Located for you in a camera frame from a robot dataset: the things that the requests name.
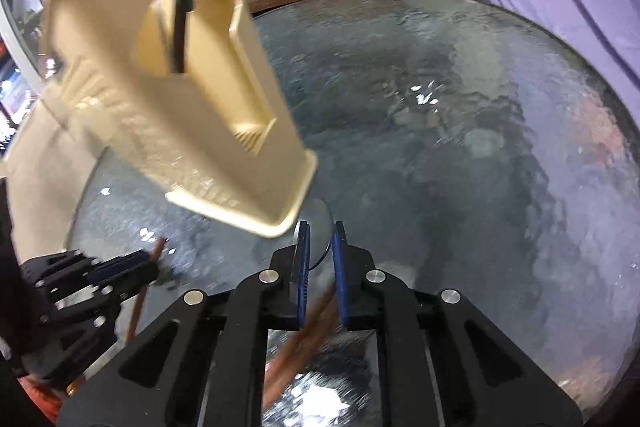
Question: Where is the brown wooden chopstick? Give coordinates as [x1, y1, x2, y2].
[125, 237, 168, 343]

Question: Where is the black chopstick with gold tip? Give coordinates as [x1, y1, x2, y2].
[170, 0, 197, 75]

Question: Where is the beige cloth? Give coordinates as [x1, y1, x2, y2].
[0, 97, 111, 268]

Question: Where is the white framed window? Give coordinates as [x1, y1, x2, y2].
[0, 0, 71, 158]

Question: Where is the steel spoon with wooden handle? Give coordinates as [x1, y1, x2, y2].
[262, 199, 341, 410]

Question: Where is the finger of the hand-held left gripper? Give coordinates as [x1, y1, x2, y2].
[22, 249, 162, 304]
[39, 293, 124, 359]

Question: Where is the purple floral cloth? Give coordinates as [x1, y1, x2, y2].
[470, 0, 640, 88]

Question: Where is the cream plastic utensil holder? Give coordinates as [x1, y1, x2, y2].
[42, 0, 319, 239]

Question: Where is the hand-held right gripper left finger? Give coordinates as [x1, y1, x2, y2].
[57, 221, 313, 427]

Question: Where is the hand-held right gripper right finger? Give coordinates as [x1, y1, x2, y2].
[331, 221, 583, 427]

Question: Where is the round glass table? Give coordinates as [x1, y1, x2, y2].
[65, 0, 640, 427]

